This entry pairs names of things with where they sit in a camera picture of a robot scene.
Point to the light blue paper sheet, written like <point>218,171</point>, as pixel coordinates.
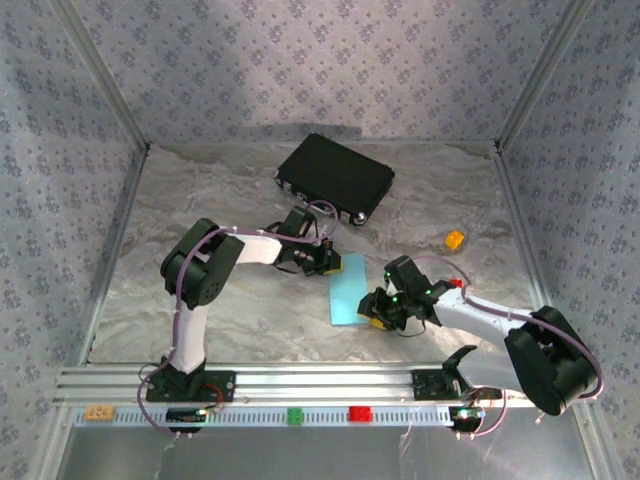
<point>347,295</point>

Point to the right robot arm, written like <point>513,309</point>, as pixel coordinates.
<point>545,360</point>

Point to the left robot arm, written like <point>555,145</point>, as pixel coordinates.
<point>192,280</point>

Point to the small red toy brick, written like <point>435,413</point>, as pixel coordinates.
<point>456,283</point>

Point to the black hard case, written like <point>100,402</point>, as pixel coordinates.
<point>335,175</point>

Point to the yellow toy brick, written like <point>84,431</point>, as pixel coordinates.
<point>454,239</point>

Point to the large red toy brick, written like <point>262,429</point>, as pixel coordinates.
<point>360,414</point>

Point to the right black circuit board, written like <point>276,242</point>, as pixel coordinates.
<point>465,415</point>

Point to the black circuit board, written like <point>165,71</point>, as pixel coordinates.
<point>185,416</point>
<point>465,415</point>

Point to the green toy brick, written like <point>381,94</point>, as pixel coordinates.
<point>295,416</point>

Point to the left black circuit board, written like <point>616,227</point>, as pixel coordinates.
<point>185,416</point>

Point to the orange toy brick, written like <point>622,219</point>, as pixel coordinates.
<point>99,412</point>

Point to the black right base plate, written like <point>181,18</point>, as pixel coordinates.
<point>427,385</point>

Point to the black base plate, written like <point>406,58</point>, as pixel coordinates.
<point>222,387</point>
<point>427,385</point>

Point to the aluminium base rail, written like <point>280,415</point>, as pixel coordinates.
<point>325,385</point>

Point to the aluminium frame bar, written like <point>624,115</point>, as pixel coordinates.
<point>126,215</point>
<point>518,215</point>
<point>102,75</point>
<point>541,75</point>

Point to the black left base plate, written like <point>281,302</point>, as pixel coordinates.
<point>222,387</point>

